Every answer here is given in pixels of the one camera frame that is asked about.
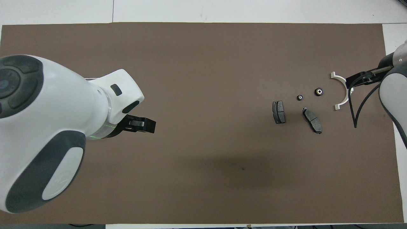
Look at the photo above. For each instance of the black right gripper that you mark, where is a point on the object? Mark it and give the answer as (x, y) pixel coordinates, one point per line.
(383, 71)

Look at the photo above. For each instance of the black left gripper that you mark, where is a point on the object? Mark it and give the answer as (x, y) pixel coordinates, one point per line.
(122, 128)

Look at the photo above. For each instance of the large black bearing gear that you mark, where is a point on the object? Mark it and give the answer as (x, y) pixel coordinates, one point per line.
(319, 91)

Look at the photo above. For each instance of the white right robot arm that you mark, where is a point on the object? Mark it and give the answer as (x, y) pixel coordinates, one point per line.
(396, 95)

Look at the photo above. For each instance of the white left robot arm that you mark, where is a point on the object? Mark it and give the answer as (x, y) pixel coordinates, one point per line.
(47, 133)

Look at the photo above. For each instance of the curved dark brake pad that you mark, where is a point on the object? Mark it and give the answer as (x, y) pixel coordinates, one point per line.
(312, 120)

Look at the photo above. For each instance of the brown table mat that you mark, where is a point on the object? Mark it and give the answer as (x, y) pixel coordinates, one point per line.
(203, 178)

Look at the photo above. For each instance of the rectangular dark brake pad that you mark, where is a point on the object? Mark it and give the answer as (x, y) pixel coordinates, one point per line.
(279, 112)

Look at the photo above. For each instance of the white semicircular bracket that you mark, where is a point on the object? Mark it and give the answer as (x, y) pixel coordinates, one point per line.
(342, 103)

